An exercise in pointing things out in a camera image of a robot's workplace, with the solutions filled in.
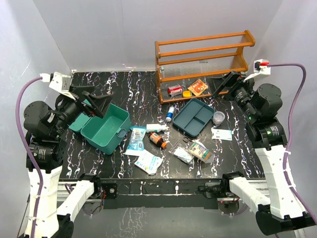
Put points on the yellow tape measure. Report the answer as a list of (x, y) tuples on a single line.
[(187, 94)]

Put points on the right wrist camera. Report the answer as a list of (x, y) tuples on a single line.
[(261, 70)]

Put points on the white spray bottle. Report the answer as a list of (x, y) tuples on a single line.
[(156, 128)]

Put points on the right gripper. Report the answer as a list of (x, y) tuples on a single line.
[(233, 82)]

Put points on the small black scissors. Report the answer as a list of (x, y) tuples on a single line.
[(187, 139)]

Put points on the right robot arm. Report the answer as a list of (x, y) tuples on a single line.
[(282, 210)]

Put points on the white blue card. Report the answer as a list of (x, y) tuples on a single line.
[(221, 134)]

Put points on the blue divided tray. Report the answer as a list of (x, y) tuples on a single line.
[(193, 117)]

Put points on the clear round container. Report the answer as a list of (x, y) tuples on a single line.
[(218, 118)]

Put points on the wooden shelf rack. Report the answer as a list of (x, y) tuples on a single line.
[(186, 60)]

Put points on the red white medicine box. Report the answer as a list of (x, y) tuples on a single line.
[(175, 90)]

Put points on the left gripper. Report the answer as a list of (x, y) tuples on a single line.
[(86, 90)]

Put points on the white blue gauze packet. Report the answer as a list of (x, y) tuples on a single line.
[(148, 162)]

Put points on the bagged bandage box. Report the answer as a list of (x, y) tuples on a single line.
[(201, 152)]

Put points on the clear bag of plasters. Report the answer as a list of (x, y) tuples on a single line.
[(180, 151)]

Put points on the orange snack packet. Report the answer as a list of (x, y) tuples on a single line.
[(198, 87)]

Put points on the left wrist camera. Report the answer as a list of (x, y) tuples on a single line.
[(58, 82)]

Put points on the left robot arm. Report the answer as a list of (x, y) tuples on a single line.
[(41, 135)]

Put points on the green medicine box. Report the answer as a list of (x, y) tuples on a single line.
[(104, 134)]

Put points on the blue white bandage roll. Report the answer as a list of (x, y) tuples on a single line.
[(170, 113)]

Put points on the blue swab packet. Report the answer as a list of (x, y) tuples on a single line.
[(136, 145)]

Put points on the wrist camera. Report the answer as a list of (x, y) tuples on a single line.
[(58, 82), (261, 70)]

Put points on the brown medicine bottle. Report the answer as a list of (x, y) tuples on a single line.
[(157, 140)]

